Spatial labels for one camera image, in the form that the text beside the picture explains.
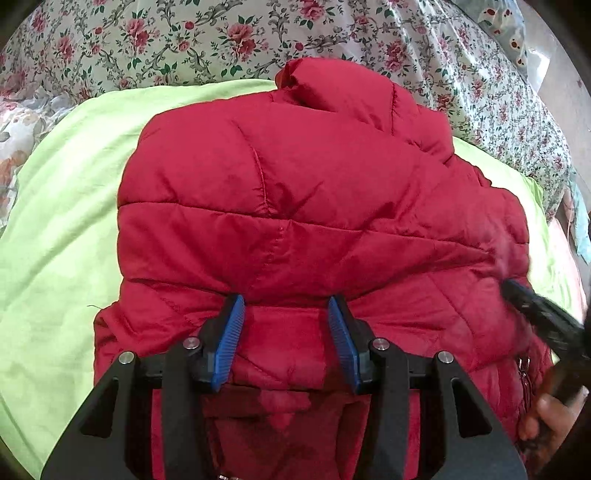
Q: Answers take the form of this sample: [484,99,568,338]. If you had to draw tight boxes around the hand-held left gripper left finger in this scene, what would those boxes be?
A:
[41,294,246,480]

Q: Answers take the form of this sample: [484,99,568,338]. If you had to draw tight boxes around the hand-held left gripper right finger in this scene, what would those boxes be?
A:
[327,295,530,480]

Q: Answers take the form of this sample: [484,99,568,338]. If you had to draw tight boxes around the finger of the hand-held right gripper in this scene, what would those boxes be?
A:
[502,277,589,363]

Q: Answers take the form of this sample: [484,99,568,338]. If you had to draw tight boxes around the red puffer jacket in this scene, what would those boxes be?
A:
[92,58,555,480]

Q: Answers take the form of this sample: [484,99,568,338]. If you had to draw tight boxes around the person's right hand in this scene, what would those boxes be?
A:
[518,392,585,457]

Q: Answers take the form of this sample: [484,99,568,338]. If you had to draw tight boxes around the pink cloth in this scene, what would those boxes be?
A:
[547,217,585,296]

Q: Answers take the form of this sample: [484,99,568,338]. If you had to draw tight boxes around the teal cloth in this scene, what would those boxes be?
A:
[564,168,591,261]

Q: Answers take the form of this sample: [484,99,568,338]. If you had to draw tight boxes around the light green bed sheet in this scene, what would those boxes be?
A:
[0,79,575,467]

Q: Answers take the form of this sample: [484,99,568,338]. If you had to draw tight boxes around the large rose floral pillow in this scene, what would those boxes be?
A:
[0,85,63,232]

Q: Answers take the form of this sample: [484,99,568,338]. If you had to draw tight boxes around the bear print pillow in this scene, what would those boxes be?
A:
[452,0,529,68]

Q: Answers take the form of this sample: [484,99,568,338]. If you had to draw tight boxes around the small rose floral bedsheet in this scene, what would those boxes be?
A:
[0,0,573,222]

